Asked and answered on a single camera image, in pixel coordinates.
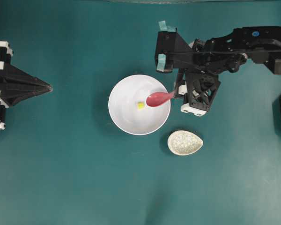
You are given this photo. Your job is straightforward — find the pink plastic spoon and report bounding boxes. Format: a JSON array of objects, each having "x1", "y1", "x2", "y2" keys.
[{"x1": 146, "y1": 91, "x2": 175, "y2": 107}]

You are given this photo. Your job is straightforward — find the yellow hexagonal prism block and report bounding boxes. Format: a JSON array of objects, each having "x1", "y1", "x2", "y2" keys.
[{"x1": 137, "y1": 102, "x2": 145, "y2": 109}]

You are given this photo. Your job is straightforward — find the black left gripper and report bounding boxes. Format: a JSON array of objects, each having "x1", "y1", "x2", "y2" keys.
[{"x1": 0, "y1": 41, "x2": 52, "y2": 131}]

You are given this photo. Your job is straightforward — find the speckled egg-shaped dish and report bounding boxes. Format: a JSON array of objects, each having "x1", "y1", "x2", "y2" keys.
[{"x1": 167, "y1": 130, "x2": 204, "y2": 156}]

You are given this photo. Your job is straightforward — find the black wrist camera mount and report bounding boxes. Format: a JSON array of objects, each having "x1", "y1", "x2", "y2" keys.
[{"x1": 155, "y1": 31, "x2": 194, "y2": 73}]

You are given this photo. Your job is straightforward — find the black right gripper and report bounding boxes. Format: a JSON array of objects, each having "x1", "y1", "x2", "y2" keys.
[{"x1": 173, "y1": 70, "x2": 221, "y2": 116}]

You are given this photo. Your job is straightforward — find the white bowl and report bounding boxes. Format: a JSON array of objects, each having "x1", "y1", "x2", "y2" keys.
[{"x1": 108, "y1": 75, "x2": 171, "y2": 135}]

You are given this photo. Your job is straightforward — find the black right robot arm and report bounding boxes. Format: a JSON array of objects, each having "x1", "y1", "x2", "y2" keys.
[{"x1": 169, "y1": 26, "x2": 281, "y2": 116}]

